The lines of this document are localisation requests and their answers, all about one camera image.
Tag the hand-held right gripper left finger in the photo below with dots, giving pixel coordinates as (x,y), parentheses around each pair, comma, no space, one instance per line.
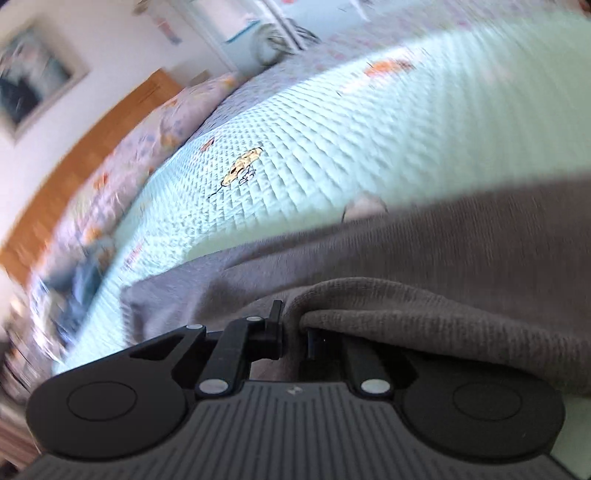
(274,337)

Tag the framed wall picture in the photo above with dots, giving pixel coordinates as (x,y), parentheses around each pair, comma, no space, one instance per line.
(32,78)

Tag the mint quilted bee blanket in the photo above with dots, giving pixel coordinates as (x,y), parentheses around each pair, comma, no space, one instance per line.
(323,138)

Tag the grey pants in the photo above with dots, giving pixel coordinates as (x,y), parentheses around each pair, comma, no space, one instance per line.
(438,258)

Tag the dark blue cloth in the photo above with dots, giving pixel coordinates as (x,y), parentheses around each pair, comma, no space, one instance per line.
(83,286)

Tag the wooden headboard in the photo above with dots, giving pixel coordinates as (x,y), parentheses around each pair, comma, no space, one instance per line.
(69,184)

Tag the floral pillow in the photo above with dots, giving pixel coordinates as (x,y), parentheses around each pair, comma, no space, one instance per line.
(138,152)

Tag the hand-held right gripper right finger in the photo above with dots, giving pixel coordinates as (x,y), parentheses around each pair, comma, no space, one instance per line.
(316,346)

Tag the dark round object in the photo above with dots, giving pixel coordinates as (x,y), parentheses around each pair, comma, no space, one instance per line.
(277,41)

